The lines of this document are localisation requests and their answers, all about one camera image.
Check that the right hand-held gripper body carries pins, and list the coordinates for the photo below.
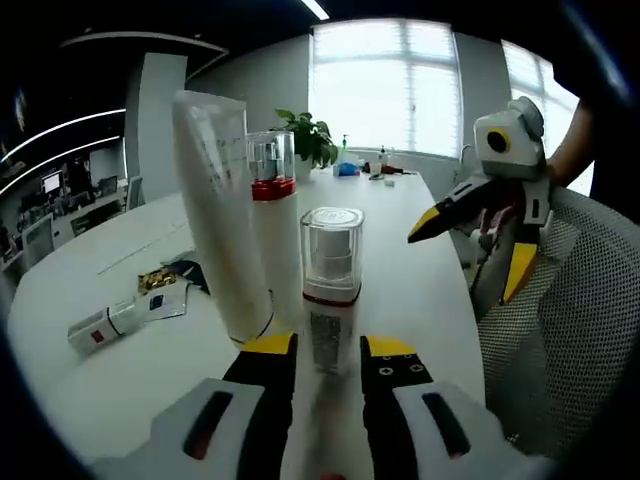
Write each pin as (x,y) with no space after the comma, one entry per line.
(505,145)

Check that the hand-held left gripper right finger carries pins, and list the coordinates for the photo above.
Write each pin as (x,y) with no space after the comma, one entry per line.
(395,370)

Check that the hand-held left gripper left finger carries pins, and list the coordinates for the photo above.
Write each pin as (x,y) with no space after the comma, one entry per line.
(260,370)

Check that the small clear-capped skincare bottle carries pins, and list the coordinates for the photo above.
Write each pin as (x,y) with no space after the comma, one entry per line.
(330,260)

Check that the tall red-collared skincare bottle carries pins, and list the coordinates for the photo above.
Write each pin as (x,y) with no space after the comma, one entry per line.
(280,240)

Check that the white skincare tube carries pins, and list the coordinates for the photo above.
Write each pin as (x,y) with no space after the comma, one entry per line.
(220,240)

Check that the gold foil skincare sachet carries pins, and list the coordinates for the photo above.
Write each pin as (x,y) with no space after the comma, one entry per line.
(156,281)

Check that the small white red box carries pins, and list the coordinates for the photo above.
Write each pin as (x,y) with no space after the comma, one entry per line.
(107,327)

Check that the white pump bottle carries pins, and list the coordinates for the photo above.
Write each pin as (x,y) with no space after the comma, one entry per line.
(384,157)

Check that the green pump bottle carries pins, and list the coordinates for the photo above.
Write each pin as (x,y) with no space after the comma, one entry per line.
(345,144)

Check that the person's right hand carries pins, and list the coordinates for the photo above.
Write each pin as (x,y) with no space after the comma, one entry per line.
(495,222)

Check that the window with blinds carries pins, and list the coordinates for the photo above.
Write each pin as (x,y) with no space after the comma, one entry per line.
(380,90)
(530,90)

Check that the white mesh office chair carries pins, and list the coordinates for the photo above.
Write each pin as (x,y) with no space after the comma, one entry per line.
(575,325)

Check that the blue tissue pack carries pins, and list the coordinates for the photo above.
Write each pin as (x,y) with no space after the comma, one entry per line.
(347,168)

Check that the potted green plant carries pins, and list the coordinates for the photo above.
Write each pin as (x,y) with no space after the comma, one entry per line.
(310,140)

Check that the long ceiling light strip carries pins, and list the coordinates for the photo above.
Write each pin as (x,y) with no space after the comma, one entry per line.
(315,7)

